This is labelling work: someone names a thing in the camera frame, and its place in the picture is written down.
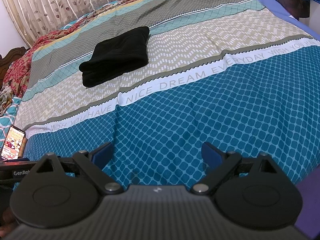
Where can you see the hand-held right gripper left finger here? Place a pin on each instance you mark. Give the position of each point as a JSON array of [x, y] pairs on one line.
[[102, 155]]

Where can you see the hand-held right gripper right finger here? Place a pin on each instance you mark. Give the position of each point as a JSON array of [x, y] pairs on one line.
[[212, 155]]

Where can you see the black pants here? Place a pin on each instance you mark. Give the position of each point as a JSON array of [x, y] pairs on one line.
[[115, 55]]

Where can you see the smartphone with lit screen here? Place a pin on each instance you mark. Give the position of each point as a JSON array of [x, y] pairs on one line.
[[12, 142]]

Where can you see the patterned blue grey bedsheet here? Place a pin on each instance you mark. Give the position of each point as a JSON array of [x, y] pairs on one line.
[[200, 117]]

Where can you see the teal white patterned pillow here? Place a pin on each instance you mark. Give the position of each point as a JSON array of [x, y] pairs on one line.
[[7, 125]]

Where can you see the multicolour floral cloth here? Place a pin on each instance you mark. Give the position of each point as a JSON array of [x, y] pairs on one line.
[[5, 100]]

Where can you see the red floral quilt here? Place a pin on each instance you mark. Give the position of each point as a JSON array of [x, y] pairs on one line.
[[20, 65]]

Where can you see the purple cloth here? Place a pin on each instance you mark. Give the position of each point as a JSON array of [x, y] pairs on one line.
[[308, 205]]

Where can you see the carved wooden headboard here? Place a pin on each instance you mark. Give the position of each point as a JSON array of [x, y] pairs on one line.
[[10, 60]]

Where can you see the beige leaf print curtain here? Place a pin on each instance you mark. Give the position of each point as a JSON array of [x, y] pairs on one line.
[[62, 2]]

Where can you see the purple sheet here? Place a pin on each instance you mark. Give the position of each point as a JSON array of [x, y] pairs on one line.
[[282, 12]]

